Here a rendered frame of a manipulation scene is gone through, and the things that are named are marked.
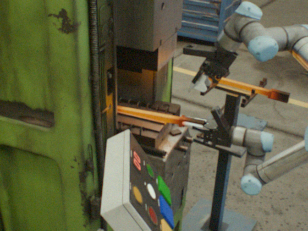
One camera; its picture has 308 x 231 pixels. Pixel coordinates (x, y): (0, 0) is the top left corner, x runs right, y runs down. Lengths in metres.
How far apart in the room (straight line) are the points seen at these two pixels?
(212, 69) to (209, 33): 4.03
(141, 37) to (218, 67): 0.28
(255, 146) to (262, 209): 1.30
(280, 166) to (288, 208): 1.44
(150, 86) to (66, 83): 0.72
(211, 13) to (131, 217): 4.46
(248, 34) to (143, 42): 0.38
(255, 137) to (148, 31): 0.59
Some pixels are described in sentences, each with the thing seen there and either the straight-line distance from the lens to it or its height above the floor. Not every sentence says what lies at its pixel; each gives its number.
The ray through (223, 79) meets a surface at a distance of 2.14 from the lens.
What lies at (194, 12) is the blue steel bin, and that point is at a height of 0.43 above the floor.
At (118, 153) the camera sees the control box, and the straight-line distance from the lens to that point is 1.22.
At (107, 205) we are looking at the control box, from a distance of 1.07.
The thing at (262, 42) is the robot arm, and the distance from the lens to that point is 1.24.
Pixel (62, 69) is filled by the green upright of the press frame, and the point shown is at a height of 1.36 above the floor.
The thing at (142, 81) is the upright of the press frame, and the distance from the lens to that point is 1.99.
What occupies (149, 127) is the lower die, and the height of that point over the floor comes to 0.99.
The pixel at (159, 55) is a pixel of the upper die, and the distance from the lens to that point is 1.52.
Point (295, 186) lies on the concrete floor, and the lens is 3.18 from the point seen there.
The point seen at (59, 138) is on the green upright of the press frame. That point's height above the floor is 1.10.
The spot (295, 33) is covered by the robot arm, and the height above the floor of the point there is 1.50.
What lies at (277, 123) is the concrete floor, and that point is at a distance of 3.90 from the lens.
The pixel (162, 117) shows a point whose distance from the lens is 1.74.
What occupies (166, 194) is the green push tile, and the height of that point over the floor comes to 1.01.
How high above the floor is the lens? 1.88
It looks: 30 degrees down
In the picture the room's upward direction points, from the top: 2 degrees clockwise
